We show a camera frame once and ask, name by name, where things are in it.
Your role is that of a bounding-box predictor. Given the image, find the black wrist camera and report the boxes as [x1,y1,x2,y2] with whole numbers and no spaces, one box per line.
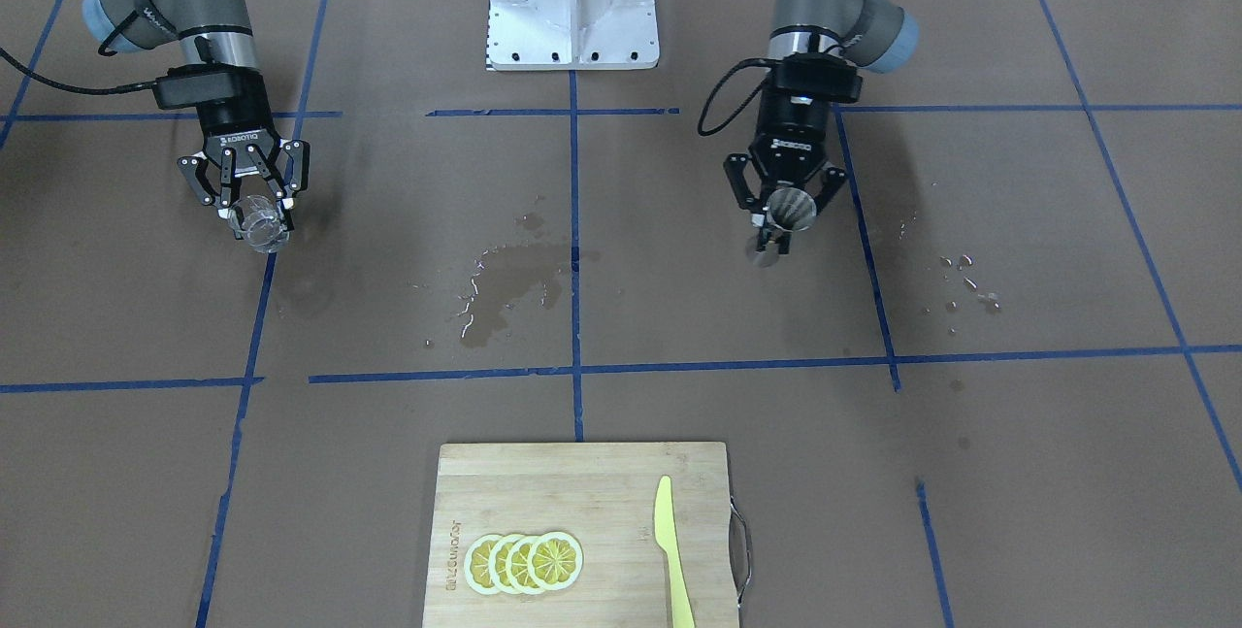
[770,52,864,105]
[152,63,263,110]

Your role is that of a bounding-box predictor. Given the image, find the yellow plastic knife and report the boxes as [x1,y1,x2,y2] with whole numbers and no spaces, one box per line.
[653,475,696,627]

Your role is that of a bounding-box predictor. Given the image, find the steel measuring jigger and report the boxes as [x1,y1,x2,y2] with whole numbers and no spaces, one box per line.
[746,186,820,267]

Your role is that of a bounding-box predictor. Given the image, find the clear glass cup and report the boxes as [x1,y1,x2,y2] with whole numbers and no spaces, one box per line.
[232,195,291,253]

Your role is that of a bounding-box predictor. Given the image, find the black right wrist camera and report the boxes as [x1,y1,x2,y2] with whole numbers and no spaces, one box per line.
[152,63,263,110]

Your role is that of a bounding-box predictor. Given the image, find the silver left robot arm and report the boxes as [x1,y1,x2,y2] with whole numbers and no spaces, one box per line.
[723,0,920,262]

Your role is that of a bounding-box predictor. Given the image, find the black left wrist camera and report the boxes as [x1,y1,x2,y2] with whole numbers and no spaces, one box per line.
[770,52,864,105]

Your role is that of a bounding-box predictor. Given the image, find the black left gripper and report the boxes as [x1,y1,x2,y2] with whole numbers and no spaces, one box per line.
[724,58,848,249]

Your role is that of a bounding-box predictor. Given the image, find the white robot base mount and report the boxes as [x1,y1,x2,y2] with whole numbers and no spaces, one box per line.
[484,0,661,72]

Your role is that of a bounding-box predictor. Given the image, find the bamboo cutting board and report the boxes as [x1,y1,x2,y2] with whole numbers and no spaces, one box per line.
[422,442,740,627]

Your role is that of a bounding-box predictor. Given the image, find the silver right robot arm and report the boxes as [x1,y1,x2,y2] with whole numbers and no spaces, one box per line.
[82,0,311,252]

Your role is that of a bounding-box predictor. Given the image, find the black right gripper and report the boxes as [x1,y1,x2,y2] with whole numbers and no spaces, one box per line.
[178,81,311,233]

